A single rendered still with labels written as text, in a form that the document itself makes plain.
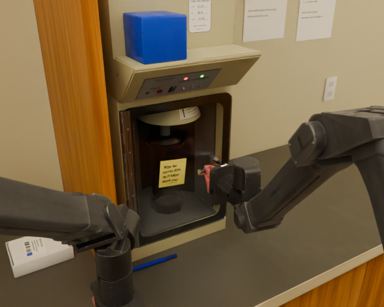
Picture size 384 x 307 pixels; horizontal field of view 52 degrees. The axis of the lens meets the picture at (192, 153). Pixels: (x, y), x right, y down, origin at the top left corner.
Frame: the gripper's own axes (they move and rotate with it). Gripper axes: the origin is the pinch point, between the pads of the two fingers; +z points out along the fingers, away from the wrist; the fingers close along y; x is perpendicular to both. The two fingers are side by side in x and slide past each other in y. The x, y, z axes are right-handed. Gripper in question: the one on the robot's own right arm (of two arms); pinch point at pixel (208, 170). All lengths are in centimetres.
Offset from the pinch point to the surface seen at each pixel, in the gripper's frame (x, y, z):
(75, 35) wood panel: 30.8, 35.5, 1.3
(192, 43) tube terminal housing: 2.9, 32.1, 4.8
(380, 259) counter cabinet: -54, -35, -19
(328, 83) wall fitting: -96, 3, 52
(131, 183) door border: 20.0, -1.1, 3.4
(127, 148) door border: 20.8, 8.6, 3.2
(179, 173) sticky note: 6.5, -1.4, 3.8
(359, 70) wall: -117, 7, 53
